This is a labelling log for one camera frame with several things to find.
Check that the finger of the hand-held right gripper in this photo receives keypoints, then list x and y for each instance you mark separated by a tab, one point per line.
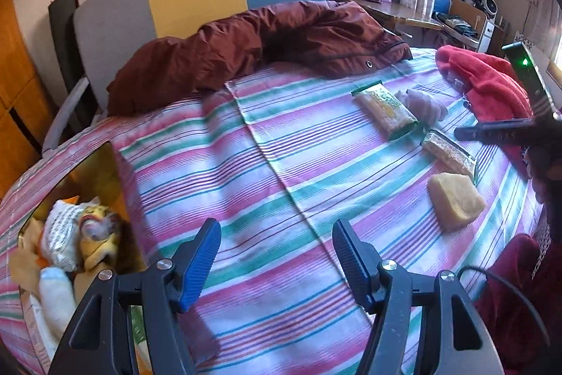
491	132

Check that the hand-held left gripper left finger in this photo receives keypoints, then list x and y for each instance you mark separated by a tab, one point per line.
202	265

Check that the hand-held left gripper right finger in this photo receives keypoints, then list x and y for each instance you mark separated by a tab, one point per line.
353	265

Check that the clear green cracker packet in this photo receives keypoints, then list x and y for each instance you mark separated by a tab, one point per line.
450	153

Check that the maroon gift box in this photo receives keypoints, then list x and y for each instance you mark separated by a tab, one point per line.
99	177

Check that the white printed snack packet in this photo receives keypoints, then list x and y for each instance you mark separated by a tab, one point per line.
61	232

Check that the plain white snack packet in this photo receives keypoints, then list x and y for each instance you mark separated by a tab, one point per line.
57	300

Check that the yellow pastry packet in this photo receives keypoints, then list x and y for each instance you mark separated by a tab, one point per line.
456	201
28	260

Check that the white carton box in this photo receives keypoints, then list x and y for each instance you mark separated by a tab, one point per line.
37	326

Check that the person's right hand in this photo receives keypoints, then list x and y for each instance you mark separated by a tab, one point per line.
544	177

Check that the red fleece garment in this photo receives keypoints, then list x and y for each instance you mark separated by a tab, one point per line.
487	80

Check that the pale pink snack packet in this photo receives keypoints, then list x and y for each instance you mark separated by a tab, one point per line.
423	105

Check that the small white fan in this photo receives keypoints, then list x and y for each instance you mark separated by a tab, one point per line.
489	8

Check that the yellow green snack packet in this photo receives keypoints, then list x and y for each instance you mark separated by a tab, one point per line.
386	111

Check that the yellow cartoon snack packet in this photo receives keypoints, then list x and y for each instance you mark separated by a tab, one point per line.
99	234

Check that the blue round container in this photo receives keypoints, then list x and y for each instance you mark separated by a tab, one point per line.
442	1

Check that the wooden desk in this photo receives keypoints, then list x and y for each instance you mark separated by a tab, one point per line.
395	12

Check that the person's maroon clothing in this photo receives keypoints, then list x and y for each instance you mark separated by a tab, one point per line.
513	313

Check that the maroon puffer jacket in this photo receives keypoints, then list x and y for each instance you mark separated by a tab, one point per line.
263	45

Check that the orange wooden wardrobe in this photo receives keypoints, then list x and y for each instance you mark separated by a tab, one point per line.
19	94

